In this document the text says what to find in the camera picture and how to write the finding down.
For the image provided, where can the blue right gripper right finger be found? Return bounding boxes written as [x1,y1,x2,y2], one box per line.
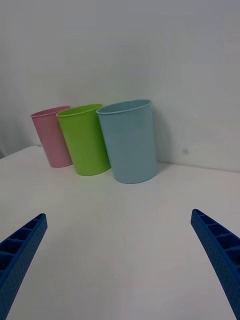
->
[190,208,240,320]

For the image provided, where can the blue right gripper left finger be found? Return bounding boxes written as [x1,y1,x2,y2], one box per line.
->
[0,212,49,320]

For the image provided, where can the pink plastic bin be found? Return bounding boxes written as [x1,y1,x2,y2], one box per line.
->
[30,105,74,169]

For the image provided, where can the green plastic bin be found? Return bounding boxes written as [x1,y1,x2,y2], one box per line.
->
[55,103,112,177]

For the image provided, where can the pale blue plastic bin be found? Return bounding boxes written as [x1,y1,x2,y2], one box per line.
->
[95,98,159,185]

